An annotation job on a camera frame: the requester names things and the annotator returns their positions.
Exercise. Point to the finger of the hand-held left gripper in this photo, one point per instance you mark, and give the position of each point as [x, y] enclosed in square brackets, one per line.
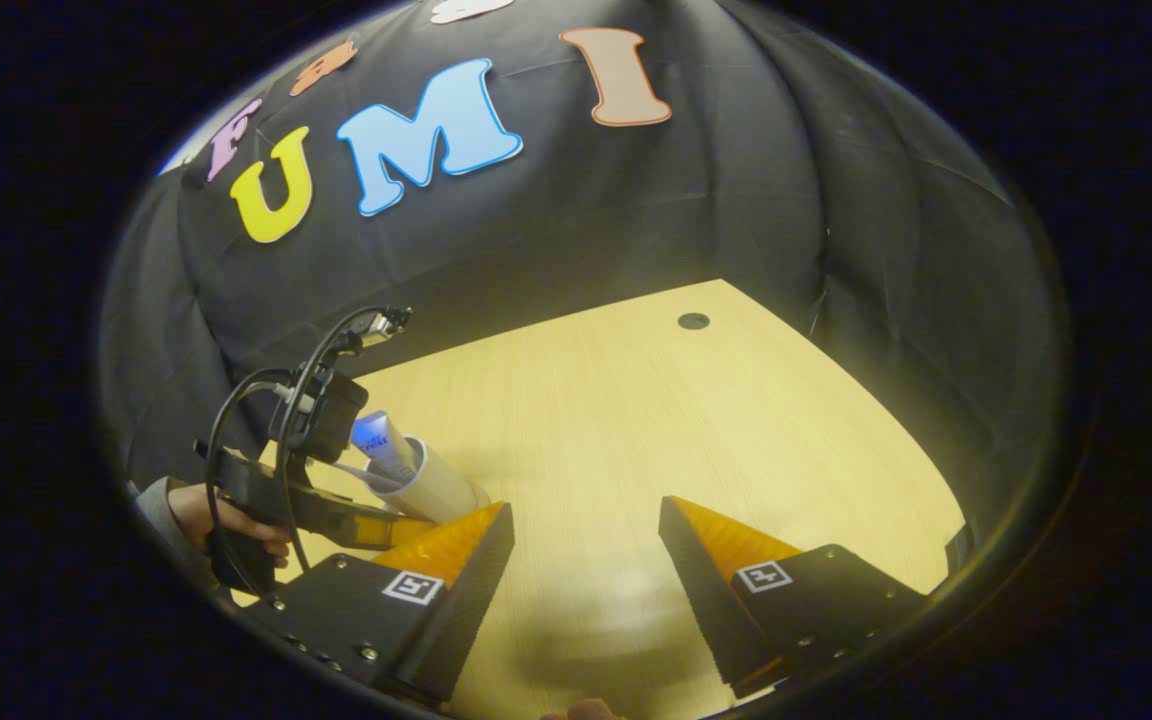
[336, 515]

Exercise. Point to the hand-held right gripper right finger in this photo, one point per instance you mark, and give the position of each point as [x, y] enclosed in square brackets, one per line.
[696, 600]

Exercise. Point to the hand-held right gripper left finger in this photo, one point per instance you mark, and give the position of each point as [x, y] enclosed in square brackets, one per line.
[471, 600]

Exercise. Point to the white toothpaste tube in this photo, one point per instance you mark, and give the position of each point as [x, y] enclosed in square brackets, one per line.
[381, 440]

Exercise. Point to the wooden desktop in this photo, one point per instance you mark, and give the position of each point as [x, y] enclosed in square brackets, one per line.
[636, 420]

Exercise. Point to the black desk grommet hole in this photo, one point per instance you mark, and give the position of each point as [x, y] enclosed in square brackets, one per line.
[693, 321]

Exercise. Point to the black backdrop cloth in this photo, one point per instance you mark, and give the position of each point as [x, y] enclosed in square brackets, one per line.
[736, 200]

